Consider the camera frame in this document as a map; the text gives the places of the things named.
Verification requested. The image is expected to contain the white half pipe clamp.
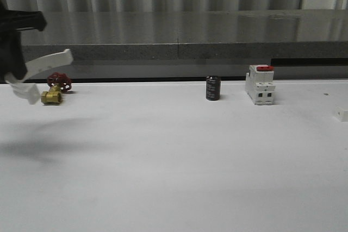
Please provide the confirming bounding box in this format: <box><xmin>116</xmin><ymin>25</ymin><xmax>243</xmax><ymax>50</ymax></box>
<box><xmin>334</xmin><ymin>106</ymin><xmax>348</xmax><ymax>122</ymax></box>
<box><xmin>4</xmin><ymin>49</ymin><xmax>73</xmax><ymax>104</ymax></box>

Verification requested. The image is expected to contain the grey stone ledge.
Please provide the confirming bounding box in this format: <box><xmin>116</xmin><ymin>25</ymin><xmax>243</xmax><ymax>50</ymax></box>
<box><xmin>22</xmin><ymin>10</ymin><xmax>347</xmax><ymax>66</ymax></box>

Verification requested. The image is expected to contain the white circuit breaker red switch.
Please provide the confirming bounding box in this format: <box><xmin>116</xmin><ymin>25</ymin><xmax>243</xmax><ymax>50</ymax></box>
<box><xmin>245</xmin><ymin>65</ymin><xmax>276</xmax><ymax>105</ymax></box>

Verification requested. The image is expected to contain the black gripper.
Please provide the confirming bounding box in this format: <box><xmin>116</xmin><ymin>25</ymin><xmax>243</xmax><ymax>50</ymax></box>
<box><xmin>1</xmin><ymin>4</ymin><xmax>47</xmax><ymax>81</ymax></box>

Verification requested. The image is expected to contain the black cylindrical capacitor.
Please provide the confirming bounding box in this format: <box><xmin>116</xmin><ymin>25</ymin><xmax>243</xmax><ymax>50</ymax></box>
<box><xmin>206</xmin><ymin>76</ymin><xmax>221</xmax><ymax>101</ymax></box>

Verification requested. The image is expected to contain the brass valve red handwheel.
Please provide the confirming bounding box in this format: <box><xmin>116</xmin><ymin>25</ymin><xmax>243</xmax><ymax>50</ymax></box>
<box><xmin>41</xmin><ymin>72</ymin><xmax>72</xmax><ymax>105</ymax></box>

